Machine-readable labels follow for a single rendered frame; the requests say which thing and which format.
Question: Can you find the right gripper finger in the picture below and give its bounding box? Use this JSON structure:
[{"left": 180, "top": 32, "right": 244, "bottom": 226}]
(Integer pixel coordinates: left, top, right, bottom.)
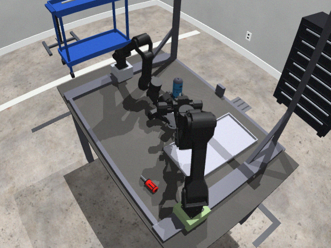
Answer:
[{"left": 155, "top": 114, "right": 170, "bottom": 124}]

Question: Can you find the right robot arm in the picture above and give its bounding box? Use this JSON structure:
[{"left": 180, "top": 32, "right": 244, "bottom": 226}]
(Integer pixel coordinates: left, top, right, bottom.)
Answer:
[{"left": 112, "top": 33, "right": 171, "bottom": 103}]

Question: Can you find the white square plate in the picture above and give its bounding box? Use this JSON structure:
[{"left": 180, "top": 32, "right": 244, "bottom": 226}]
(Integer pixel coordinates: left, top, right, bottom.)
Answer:
[{"left": 164, "top": 112, "right": 175, "bottom": 123}]

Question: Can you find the blue electric screwdriver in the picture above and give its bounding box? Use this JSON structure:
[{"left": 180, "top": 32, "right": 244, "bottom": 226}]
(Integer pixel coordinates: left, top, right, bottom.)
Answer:
[{"left": 172, "top": 77, "right": 183, "bottom": 100}]

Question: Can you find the white shallow tray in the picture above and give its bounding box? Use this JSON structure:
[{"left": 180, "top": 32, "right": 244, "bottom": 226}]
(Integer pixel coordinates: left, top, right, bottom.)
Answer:
[{"left": 163, "top": 113, "right": 258, "bottom": 177}]

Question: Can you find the grey cylindrical joint module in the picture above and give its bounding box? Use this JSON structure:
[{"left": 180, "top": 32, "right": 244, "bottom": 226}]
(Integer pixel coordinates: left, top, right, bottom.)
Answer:
[{"left": 167, "top": 119, "right": 176, "bottom": 129}]

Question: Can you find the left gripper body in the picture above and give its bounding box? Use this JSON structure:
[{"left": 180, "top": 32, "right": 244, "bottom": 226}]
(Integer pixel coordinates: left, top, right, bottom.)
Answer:
[{"left": 157, "top": 100, "right": 203, "bottom": 122}]

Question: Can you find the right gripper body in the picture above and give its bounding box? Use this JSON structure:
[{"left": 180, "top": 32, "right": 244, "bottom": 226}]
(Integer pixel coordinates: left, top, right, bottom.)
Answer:
[{"left": 147, "top": 94, "right": 162, "bottom": 120}]

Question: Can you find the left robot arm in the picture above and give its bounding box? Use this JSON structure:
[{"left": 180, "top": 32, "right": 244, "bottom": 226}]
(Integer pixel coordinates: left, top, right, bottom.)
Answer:
[{"left": 172, "top": 96, "right": 217, "bottom": 219}]

